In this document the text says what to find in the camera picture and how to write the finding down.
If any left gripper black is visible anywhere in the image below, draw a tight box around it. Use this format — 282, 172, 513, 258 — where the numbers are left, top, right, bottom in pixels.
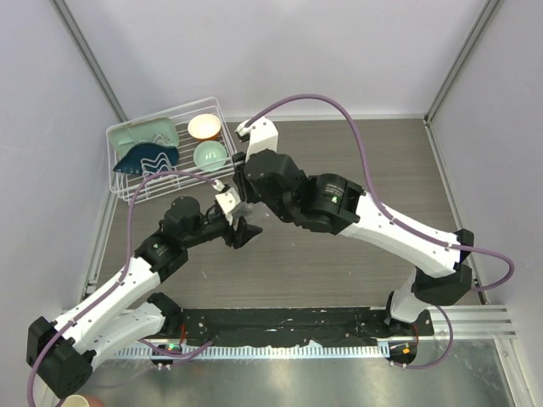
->
182, 207, 262, 249

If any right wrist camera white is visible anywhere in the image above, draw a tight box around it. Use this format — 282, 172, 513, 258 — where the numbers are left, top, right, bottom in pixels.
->
235, 117, 278, 161

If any clear unlabelled plastic bottle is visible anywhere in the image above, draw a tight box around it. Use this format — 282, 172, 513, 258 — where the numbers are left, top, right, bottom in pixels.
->
233, 203, 271, 227

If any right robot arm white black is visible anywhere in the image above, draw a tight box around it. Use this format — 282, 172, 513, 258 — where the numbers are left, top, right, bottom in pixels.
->
232, 149, 474, 335

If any purple cable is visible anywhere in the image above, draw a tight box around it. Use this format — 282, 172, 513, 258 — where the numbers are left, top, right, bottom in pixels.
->
245, 93, 516, 371
25, 171, 224, 407

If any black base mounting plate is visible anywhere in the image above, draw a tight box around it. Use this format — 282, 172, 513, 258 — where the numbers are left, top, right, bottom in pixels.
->
149, 307, 434, 348

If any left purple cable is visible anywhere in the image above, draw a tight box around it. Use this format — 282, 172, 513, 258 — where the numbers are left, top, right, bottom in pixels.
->
25, 171, 224, 407

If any pink cup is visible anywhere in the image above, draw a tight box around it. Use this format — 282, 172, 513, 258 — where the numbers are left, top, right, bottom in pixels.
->
82, 395, 104, 407

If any dark blue plate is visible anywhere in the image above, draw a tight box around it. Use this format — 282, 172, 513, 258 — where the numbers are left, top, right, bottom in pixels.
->
113, 142, 179, 176

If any slotted cable duct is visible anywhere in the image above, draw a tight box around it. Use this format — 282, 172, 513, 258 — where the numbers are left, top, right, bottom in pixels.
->
110, 341, 389, 360

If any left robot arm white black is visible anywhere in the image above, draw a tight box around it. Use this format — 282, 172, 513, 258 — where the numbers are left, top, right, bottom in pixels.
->
26, 188, 262, 406

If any white wire dish rack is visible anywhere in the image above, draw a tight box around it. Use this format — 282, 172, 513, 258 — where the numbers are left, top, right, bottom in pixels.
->
106, 97, 237, 203

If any mint green bowl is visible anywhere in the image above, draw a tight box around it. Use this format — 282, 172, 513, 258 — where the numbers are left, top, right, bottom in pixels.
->
193, 141, 228, 171

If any cream cup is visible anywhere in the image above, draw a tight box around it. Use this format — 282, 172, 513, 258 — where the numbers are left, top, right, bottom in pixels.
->
59, 394, 90, 407

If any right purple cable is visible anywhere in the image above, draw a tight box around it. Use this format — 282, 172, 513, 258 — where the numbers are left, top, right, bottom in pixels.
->
245, 93, 516, 371

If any orange white bowl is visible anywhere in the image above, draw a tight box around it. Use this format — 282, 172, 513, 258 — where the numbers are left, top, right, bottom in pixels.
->
188, 114, 221, 142

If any mint green plate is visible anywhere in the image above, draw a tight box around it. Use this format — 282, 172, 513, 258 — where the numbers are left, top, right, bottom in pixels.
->
108, 117, 179, 157

